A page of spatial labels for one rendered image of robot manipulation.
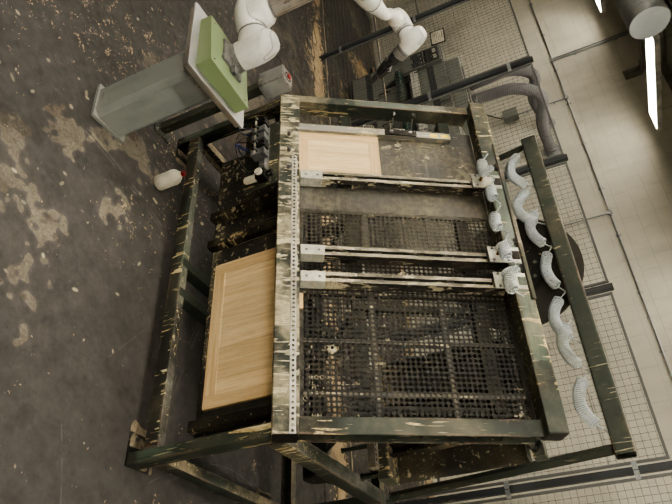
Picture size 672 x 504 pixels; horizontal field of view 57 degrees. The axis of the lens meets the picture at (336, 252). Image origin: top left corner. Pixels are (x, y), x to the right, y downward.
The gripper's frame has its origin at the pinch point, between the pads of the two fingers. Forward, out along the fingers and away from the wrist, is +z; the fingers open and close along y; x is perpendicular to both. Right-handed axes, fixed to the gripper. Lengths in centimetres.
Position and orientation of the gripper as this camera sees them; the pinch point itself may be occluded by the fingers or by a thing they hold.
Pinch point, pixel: (373, 79)
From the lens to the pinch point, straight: 390.8
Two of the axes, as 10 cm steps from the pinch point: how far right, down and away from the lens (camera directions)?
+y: -0.9, -7.7, 6.3
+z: -6.5, 5.2, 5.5
